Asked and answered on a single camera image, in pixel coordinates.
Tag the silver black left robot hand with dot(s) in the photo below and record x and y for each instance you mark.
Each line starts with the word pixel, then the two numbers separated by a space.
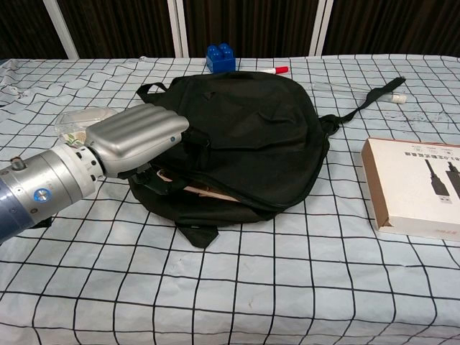
pixel 136 136

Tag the brown spiral notebook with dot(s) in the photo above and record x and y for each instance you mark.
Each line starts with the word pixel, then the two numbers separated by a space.
pixel 212 193

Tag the black fabric backpack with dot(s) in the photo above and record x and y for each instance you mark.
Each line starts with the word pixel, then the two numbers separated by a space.
pixel 258 143

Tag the blue silver left robot arm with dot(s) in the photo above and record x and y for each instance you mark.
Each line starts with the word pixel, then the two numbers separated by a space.
pixel 39 187

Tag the clear plastic water bottle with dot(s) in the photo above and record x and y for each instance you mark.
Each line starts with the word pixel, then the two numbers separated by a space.
pixel 77 124

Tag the blue toy building block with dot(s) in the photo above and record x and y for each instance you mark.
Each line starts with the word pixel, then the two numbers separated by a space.
pixel 220 59

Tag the white marker red cap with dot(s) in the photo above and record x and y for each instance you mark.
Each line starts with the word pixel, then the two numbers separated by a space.
pixel 276 69

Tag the white black checkered tablecloth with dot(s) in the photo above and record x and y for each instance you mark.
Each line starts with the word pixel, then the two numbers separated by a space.
pixel 230 287

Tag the clear tube white cap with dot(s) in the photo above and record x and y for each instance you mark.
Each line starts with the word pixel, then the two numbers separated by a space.
pixel 399 98

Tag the white upright frame post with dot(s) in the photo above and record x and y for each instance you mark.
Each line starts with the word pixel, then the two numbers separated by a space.
pixel 178 27

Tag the white slanted frame post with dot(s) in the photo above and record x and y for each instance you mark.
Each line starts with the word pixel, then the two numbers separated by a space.
pixel 321 27
pixel 61 28

